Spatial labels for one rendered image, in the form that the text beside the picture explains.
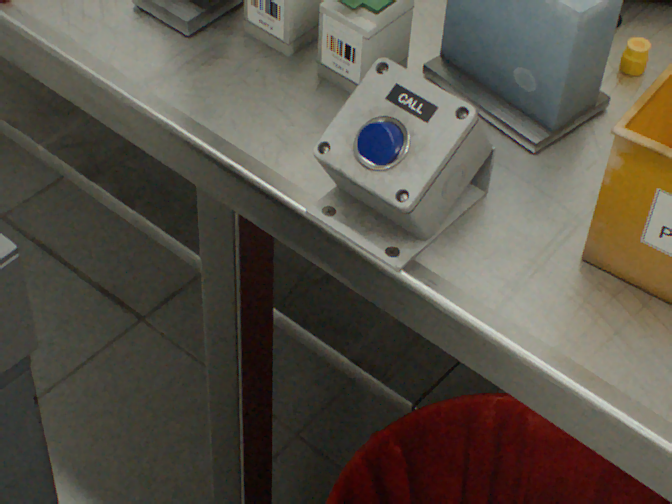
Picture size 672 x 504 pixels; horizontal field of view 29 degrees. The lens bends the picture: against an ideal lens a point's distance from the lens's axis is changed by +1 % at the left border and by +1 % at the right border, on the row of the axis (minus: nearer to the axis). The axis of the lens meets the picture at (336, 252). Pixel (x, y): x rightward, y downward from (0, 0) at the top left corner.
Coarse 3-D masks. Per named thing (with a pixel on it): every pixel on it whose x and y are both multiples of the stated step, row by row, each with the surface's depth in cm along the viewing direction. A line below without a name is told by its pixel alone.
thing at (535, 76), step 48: (480, 0) 78; (528, 0) 75; (576, 0) 73; (480, 48) 80; (528, 48) 77; (576, 48) 74; (480, 96) 81; (528, 96) 79; (576, 96) 78; (528, 144) 78
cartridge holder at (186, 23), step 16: (144, 0) 86; (160, 0) 86; (176, 0) 86; (192, 0) 85; (208, 0) 85; (224, 0) 86; (240, 0) 88; (160, 16) 86; (176, 16) 85; (192, 16) 84; (208, 16) 86; (192, 32) 85
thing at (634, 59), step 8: (632, 40) 84; (640, 40) 84; (632, 48) 83; (640, 48) 83; (648, 48) 83; (624, 56) 84; (632, 56) 83; (640, 56) 83; (648, 56) 84; (624, 64) 84; (632, 64) 84; (640, 64) 84; (624, 72) 84; (632, 72) 84; (640, 72) 84
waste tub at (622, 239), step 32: (640, 128) 69; (608, 160) 67; (640, 160) 66; (608, 192) 68; (640, 192) 67; (608, 224) 70; (640, 224) 68; (608, 256) 71; (640, 256) 70; (640, 288) 71
